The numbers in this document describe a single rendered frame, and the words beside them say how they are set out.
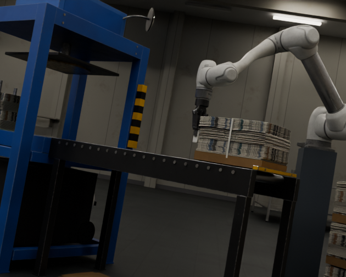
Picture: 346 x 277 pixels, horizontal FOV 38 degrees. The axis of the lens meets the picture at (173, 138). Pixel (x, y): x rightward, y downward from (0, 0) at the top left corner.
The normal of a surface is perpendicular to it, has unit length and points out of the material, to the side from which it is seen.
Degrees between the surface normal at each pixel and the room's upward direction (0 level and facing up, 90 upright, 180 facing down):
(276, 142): 90
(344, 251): 90
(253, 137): 90
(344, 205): 90
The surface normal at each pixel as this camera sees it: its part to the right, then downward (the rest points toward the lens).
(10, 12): -0.59, -0.14
